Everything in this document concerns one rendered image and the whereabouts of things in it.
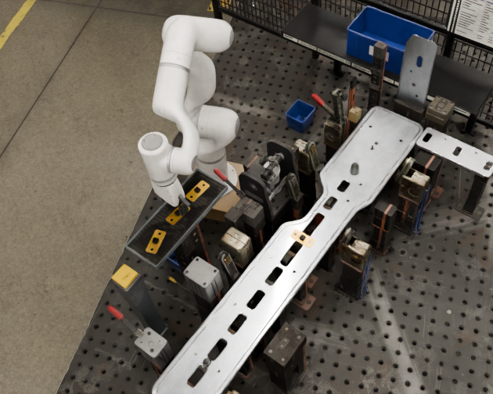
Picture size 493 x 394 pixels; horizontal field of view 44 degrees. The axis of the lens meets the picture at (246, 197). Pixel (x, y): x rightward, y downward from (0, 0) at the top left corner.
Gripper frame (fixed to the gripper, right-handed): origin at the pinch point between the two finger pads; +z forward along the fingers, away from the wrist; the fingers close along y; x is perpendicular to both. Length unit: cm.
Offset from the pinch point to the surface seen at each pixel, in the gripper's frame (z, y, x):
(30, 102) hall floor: 123, -209, 38
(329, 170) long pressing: 23, 22, 54
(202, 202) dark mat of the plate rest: 6.6, 3.2, 8.3
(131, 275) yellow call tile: 6.6, 4.2, -25.1
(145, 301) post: 24.3, 5.3, -25.4
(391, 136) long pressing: 23, 31, 81
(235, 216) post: 12.8, 12.7, 13.6
